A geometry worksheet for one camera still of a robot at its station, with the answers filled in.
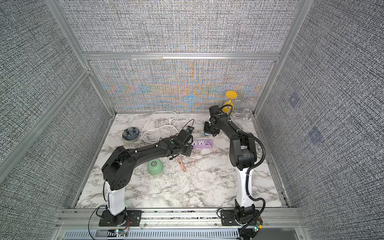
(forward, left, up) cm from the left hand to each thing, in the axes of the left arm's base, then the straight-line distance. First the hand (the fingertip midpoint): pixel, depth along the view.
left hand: (192, 147), depth 92 cm
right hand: (+15, -11, +1) cm, 19 cm away
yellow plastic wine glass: (+28, -26, +18) cm, 42 cm away
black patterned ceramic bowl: (+16, +42, -5) cm, 45 cm away
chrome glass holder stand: (+23, -35, +9) cm, 43 cm away
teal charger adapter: (+10, -10, -2) cm, 15 cm away
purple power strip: (+5, -8, -4) cm, 10 cm away
